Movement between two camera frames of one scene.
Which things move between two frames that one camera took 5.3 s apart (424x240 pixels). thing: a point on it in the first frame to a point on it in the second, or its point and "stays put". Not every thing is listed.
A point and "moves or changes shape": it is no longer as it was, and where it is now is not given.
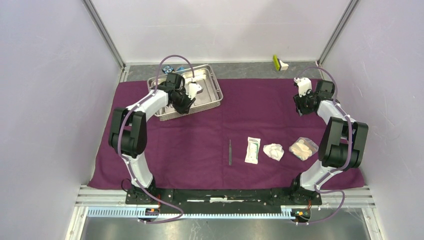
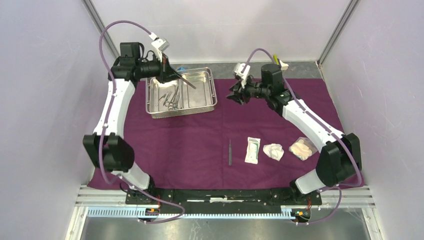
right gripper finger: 294,98 to 237,93
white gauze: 273,151 stays put
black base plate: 216,198 stays put
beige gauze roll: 303,147 stays put
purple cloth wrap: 259,138 stays put
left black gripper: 184,109 to 167,73
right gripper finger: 305,111 to 239,98
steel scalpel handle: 230,153 stays put
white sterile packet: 252,150 stays put
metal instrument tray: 210,97 moves or changes shape
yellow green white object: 279,66 stays put
